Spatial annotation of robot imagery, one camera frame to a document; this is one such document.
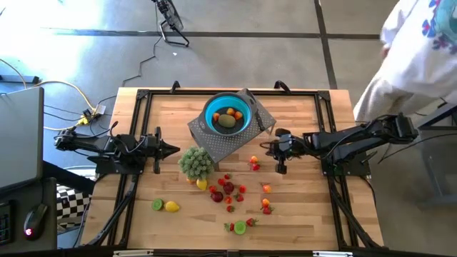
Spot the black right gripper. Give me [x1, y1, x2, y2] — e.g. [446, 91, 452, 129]
[266, 128, 304, 175]

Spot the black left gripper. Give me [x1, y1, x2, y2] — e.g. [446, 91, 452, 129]
[142, 126, 181, 175]

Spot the black kitchen knife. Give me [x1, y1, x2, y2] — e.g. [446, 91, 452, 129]
[245, 89, 266, 132]

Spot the whole brown kiwi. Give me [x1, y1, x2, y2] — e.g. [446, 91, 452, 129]
[217, 114, 237, 129]

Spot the blue collapsible colander bowl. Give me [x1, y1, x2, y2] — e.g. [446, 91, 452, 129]
[198, 91, 258, 138]

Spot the green artificial succulent plant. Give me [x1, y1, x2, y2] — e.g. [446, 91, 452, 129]
[177, 145, 215, 182]

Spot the grey perforated metal shelf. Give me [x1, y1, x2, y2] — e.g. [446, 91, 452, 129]
[186, 88, 278, 169]

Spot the halved lime with strawberries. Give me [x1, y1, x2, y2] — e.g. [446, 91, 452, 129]
[233, 220, 248, 236]

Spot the white and yellow power adapter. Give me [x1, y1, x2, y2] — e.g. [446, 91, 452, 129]
[74, 104, 107, 126]

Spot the black-white checkered cloth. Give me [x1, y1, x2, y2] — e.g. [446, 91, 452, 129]
[56, 184, 92, 226]

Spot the black desk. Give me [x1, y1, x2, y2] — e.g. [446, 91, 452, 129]
[0, 177, 58, 251]

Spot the black floor fan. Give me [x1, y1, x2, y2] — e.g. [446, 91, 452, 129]
[151, 0, 191, 49]

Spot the black computer mouse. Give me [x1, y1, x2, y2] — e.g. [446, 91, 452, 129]
[23, 203, 49, 241]

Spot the person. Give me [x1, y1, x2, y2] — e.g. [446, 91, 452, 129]
[353, 0, 457, 124]

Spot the grey metal table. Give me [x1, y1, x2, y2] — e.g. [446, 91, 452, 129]
[416, 103, 457, 210]

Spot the black keyboard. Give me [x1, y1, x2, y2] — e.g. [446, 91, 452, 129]
[0, 201, 15, 246]

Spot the black aluminium table frame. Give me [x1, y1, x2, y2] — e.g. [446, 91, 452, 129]
[84, 87, 385, 251]

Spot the black fan power cable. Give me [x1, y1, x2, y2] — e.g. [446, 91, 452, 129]
[121, 3, 160, 87]

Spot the silver aluminium bracket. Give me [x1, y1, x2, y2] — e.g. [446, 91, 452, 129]
[313, 251, 354, 257]
[113, 249, 154, 257]

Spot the pale yellow floor cable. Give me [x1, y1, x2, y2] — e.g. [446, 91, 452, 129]
[0, 58, 97, 132]

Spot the grey metal floor rail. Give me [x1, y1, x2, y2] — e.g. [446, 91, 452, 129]
[0, 74, 40, 85]

